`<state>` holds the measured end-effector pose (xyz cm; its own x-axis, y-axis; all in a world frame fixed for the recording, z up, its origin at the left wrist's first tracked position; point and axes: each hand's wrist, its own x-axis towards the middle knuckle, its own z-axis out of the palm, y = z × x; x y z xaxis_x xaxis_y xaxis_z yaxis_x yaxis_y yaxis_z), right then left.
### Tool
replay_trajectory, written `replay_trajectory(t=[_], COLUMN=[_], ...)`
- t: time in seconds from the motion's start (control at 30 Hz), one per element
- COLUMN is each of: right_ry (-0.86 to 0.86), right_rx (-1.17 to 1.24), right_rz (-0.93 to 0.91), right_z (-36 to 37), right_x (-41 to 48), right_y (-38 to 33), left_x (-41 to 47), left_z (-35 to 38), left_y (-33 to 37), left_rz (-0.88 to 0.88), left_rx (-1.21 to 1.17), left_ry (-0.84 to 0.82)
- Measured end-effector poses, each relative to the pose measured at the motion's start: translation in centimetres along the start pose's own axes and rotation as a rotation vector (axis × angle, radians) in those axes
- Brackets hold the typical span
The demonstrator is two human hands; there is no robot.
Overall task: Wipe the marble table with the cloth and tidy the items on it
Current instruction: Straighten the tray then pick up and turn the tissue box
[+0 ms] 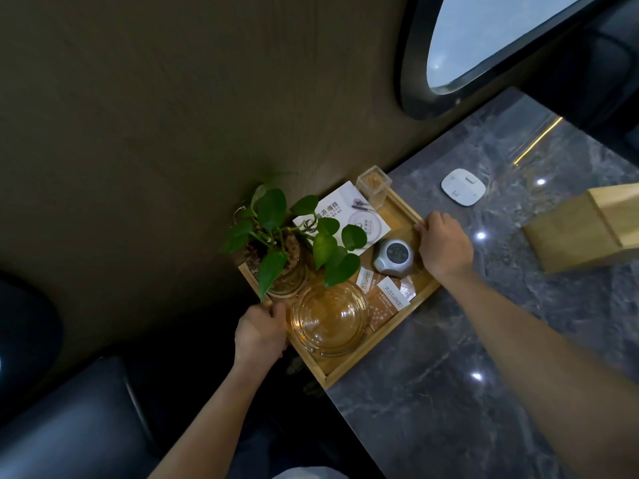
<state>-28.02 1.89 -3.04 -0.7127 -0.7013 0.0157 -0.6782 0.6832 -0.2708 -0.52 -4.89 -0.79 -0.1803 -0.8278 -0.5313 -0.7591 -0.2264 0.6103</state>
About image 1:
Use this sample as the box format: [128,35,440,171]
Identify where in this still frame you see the wooden tissue box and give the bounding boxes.
[521,182,639,275]

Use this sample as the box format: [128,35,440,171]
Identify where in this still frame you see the person's right forearm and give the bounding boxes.
[439,271,639,479]

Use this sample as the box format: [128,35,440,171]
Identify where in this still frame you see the person's light grey clothing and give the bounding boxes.
[272,466,350,479]

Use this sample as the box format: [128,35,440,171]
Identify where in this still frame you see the person's left hand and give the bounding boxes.
[233,299,290,369]

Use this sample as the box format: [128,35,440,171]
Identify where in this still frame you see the white square device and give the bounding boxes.
[441,168,487,208]

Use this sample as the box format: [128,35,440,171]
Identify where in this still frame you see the large dark-framed window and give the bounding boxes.
[394,0,639,120]

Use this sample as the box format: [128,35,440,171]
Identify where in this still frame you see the grey marble table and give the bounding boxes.
[299,86,639,479]

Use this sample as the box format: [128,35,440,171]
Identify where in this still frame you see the clear glass ashtray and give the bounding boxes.
[289,279,371,359]

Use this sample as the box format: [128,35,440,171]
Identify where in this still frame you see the brown and white packet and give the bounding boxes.
[364,276,411,333]

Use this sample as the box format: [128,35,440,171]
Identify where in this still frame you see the dark tufted sofa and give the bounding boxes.
[519,0,639,165]

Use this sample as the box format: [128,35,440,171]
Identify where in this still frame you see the wooden tray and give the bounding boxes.
[237,186,443,391]

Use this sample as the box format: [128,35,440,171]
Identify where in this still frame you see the white printed box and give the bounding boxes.
[292,180,393,257]

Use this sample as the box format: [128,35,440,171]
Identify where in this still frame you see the person's left forearm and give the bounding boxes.
[147,351,280,479]

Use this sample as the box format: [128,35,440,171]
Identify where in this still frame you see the clear toothpick holder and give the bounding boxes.
[355,165,393,211]

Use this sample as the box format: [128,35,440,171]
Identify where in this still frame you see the green plant in glass vase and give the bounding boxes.
[222,174,369,301]

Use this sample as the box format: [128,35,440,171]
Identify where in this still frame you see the person's right hand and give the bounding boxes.
[414,210,475,286]

